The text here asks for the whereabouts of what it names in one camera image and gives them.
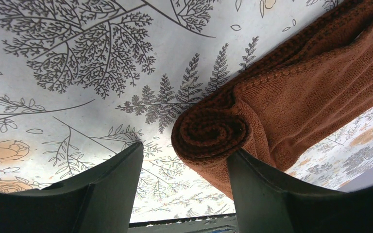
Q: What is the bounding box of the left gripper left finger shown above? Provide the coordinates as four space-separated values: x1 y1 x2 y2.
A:
0 143 143 233

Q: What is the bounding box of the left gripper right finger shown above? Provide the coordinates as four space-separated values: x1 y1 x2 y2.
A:
227 150 373 233

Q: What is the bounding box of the brown towel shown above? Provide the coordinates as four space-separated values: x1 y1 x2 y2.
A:
171 0 373 198

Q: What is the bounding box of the floral table mat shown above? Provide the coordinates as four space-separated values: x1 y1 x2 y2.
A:
0 0 373 224

